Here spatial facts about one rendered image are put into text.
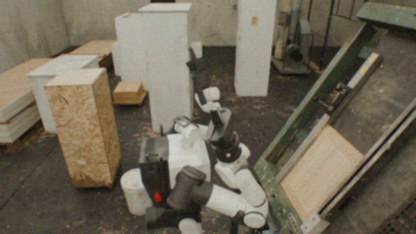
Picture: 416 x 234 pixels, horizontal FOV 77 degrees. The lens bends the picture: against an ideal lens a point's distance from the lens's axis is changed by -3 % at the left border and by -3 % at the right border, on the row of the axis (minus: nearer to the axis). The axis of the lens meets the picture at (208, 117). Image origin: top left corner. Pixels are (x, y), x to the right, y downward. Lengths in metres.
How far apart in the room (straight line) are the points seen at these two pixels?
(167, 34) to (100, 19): 6.64
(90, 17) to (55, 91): 7.55
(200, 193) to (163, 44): 2.73
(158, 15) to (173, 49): 0.45
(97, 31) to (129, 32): 4.79
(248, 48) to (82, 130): 3.33
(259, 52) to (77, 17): 6.84
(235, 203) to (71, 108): 2.01
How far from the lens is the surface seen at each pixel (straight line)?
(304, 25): 6.93
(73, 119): 2.79
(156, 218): 1.42
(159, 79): 3.70
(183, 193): 1.04
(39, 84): 4.32
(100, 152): 2.91
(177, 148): 1.21
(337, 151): 1.63
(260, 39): 5.10
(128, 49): 5.49
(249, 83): 5.30
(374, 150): 1.44
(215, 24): 9.42
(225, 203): 1.06
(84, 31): 10.32
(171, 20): 3.49
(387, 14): 1.79
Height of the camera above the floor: 2.08
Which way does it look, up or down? 27 degrees down
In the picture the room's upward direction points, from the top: straight up
